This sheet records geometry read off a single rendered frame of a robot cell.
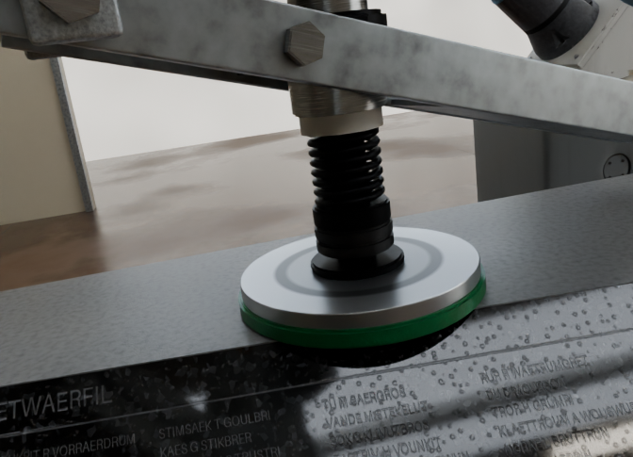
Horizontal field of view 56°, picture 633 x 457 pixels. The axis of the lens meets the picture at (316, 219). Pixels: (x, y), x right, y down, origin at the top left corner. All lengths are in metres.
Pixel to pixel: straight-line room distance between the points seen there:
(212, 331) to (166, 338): 0.04
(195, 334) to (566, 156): 1.25
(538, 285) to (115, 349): 0.36
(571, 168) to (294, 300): 1.23
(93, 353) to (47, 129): 4.96
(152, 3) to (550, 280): 0.38
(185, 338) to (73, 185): 5.00
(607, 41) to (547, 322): 1.27
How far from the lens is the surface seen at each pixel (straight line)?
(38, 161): 5.51
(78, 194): 5.50
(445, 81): 0.49
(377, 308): 0.45
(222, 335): 0.51
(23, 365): 0.56
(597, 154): 1.67
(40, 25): 0.37
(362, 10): 0.48
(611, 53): 1.74
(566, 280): 0.56
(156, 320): 0.57
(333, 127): 0.48
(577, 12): 1.75
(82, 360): 0.53
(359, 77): 0.45
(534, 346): 0.51
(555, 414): 0.50
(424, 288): 0.47
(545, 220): 0.72
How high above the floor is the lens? 1.03
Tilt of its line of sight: 15 degrees down
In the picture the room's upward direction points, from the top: 8 degrees counter-clockwise
